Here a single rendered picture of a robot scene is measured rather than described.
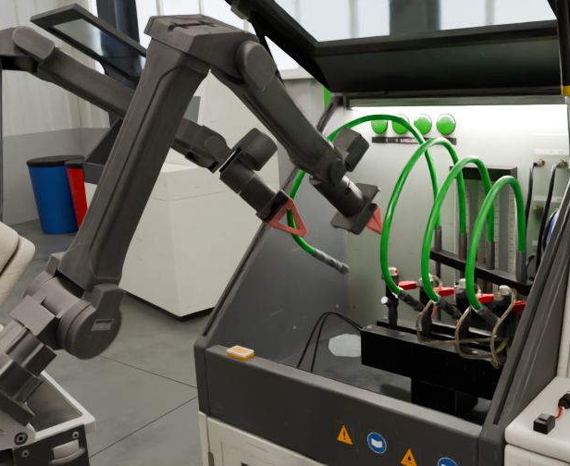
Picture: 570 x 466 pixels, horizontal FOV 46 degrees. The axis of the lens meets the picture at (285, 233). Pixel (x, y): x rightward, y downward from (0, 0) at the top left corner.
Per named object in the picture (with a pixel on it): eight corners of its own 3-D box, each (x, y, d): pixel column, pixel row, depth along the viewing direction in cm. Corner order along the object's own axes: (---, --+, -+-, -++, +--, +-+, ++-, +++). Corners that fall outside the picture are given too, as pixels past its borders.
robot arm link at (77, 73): (8, 67, 127) (6, 43, 117) (23, 42, 129) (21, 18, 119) (209, 175, 138) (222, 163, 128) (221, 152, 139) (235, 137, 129)
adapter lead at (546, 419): (547, 435, 98) (547, 423, 98) (532, 431, 99) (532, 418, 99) (578, 403, 107) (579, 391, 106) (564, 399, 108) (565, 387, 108)
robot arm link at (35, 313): (-1, 324, 80) (26, 347, 78) (59, 260, 83) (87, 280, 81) (37, 353, 88) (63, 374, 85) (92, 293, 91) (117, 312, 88)
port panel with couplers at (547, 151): (521, 277, 148) (525, 135, 140) (526, 273, 150) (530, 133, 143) (582, 287, 139) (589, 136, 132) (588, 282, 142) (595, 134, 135)
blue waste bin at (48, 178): (25, 232, 726) (14, 161, 708) (72, 221, 772) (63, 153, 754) (57, 238, 690) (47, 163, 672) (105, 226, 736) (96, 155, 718)
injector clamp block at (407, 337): (362, 394, 145) (359, 328, 142) (387, 377, 153) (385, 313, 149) (515, 443, 124) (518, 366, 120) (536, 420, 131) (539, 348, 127)
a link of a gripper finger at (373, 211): (399, 226, 133) (373, 199, 127) (380, 256, 131) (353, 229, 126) (376, 221, 138) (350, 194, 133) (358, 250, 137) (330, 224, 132)
